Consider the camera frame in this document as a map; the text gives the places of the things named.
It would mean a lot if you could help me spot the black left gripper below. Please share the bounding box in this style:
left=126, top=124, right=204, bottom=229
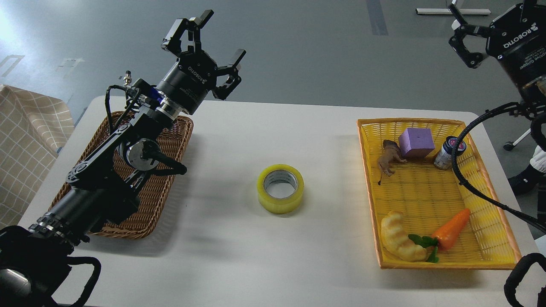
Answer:
left=156, top=9, right=247, bottom=115

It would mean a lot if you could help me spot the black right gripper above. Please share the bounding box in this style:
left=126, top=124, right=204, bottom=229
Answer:
left=447, top=0, right=546, bottom=91

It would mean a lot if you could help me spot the yellow tape roll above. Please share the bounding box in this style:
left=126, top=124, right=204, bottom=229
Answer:
left=257, top=165, right=305, bottom=214

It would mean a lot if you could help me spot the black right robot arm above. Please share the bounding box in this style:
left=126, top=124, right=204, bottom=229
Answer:
left=448, top=0, right=546, bottom=148

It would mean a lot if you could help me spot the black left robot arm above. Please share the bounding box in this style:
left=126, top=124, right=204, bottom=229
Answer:
left=1, top=9, right=246, bottom=307

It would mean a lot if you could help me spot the white stand base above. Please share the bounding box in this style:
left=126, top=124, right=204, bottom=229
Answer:
left=416, top=0, right=492, bottom=17

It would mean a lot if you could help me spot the office chair base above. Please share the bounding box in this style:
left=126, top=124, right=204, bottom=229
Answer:
left=503, top=128, right=531, bottom=151

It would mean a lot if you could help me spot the purple foam block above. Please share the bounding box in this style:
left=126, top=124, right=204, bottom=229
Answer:
left=398, top=127, right=435, bottom=159

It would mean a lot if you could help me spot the small dark jar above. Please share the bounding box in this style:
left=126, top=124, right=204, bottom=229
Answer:
left=433, top=136, right=467, bottom=170

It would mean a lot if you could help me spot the seated person in white trousers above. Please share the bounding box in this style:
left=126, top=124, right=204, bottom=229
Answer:
left=508, top=146, right=546, bottom=195

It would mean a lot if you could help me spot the brown toy animal figure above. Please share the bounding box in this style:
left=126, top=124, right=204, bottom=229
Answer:
left=377, top=139, right=407, bottom=185

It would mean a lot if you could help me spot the beige checkered cloth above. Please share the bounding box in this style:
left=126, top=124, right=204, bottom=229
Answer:
left=0, top=85, right=74, bottom=227

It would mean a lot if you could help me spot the yellow plastic basket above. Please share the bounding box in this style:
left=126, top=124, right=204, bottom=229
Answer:
left=357, top=117, right=521, bottom=269

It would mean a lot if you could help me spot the toy orange carrot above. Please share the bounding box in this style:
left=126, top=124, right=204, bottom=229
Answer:
left=408, top=208, right=471, bottom=264

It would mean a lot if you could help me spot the toy croissant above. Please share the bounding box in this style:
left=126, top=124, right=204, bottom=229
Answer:
left=380, top=211, right=427, bottom=262

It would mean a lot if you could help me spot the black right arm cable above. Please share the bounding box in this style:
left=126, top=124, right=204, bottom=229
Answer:
left=451, top=102, right=546, bottom=307

